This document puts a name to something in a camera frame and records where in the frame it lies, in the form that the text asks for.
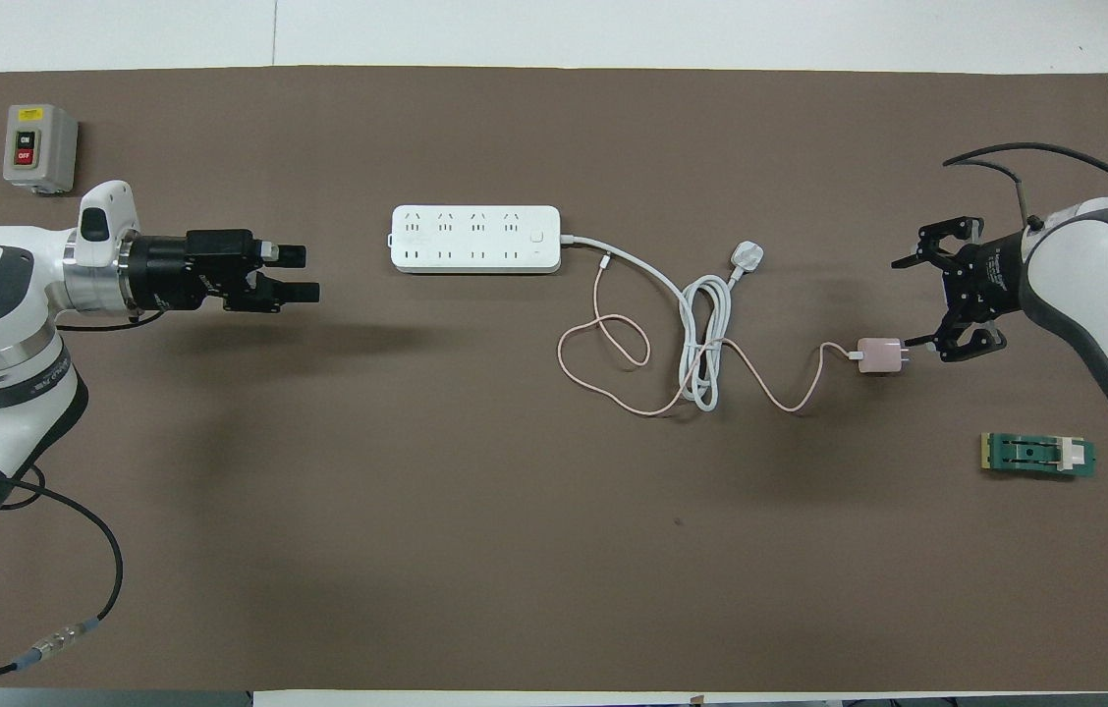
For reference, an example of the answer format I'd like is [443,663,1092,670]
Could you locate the pink charging cable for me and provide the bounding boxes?
[557,257,861,417]

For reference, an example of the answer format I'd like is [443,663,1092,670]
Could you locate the white power strip cord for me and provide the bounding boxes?
[559,234,767,412]

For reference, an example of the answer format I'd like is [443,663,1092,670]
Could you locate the white power strip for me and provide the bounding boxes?
[389,204,563,275]

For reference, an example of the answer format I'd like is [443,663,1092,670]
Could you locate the green knife switch board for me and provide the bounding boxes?
[980,432,1097,481]

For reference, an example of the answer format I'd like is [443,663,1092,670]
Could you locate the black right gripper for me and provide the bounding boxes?
[891,218,1033,363]

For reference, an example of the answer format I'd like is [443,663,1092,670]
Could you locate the pink charger plug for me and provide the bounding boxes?
[857,337,910,376]

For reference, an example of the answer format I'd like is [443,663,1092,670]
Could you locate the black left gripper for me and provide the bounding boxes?
[127,229,321,315]

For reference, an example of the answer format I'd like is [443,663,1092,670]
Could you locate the grey on-off switch box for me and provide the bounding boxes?
[3,104,81,195]

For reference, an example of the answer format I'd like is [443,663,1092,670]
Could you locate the brown table mat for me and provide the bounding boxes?
[0,66,1108,693]

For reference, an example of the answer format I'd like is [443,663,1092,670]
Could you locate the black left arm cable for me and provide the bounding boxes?
[0,463,125,694]

